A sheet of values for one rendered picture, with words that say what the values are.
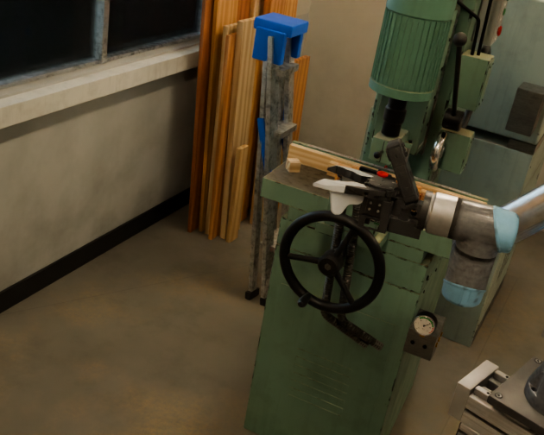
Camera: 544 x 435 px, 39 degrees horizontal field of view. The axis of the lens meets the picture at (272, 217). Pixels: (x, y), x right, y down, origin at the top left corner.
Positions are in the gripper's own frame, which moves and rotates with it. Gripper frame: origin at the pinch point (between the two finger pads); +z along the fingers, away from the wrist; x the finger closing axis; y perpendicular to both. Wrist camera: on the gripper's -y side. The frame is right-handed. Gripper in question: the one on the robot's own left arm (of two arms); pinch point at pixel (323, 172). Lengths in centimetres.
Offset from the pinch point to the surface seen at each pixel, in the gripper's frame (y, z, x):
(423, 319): 48, -26, 60
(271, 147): 34, 45, 149
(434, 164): 12, -18, 87
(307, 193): 25, 13, 68
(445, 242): 27, -26, 63
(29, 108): 29, 118, 95
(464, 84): -11, -20, 93
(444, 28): -26, -12, 71
